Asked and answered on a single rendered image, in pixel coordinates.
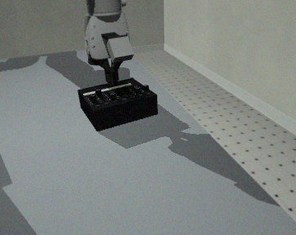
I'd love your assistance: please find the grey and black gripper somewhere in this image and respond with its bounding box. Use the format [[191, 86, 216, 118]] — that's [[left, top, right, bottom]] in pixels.
[[84, 10, 130, 86]]

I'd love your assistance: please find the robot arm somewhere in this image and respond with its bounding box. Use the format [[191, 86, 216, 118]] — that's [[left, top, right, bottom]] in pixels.
[[86, 0, 134, 63]]

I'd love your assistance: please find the black lighting desk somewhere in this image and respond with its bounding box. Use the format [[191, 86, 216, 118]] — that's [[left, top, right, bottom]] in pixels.
[[77, 78, 158, 131]]

